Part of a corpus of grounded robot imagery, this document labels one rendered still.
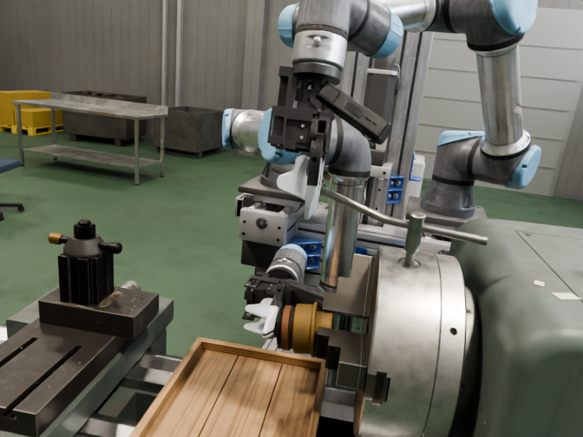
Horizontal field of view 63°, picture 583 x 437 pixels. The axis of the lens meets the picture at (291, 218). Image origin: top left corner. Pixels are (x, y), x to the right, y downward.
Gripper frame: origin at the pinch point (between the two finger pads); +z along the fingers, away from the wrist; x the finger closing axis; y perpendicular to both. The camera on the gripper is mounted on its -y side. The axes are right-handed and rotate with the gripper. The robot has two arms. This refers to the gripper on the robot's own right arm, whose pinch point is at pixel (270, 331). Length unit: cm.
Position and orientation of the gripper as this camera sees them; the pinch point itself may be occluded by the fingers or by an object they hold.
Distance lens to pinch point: 81.9
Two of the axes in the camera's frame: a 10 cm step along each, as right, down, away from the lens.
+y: -9.8, -1.4, 1.3
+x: 0.9, -9.5, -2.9
